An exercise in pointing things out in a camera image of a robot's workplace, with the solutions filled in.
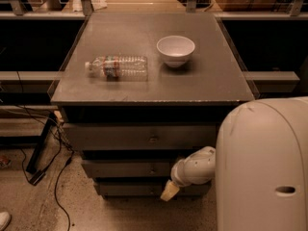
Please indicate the grey top drawer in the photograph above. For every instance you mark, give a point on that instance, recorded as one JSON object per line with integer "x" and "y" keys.
{"x": 83, "y": 136}

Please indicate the grey drawer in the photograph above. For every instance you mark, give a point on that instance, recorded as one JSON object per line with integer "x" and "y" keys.
{"x": 83, "y": 136}
{"x": 120, "y": 189}
{"x": 137, "y": 168}

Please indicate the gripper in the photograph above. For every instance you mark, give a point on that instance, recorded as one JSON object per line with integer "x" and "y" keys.
{"x": 176, "y": 178}

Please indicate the black metal table leg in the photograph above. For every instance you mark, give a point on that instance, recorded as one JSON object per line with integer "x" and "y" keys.
{"x": 51, "y": 120}

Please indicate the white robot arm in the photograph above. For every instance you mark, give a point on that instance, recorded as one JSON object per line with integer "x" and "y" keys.
{"x": 260, "y": 165}

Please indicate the metal railing frame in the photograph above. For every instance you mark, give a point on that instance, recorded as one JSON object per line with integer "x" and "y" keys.
{"x": 25, "y": 20}

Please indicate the grey bottom drawer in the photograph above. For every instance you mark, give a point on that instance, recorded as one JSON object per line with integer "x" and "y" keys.
{"x": 120, "y": 189}

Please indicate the clear plastic water bottle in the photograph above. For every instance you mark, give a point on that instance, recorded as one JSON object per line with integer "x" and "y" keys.
{"x": 114, "y": 67}

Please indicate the white shoe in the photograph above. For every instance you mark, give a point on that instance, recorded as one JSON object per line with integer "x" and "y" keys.
{"x": 5, "y": 219}

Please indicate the white bowl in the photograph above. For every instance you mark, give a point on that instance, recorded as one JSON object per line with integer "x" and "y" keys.
{"x": 175, "y": 50}

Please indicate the grey drawer cabinet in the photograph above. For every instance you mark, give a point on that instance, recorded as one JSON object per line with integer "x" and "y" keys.
{"x": 200, "y": 92}

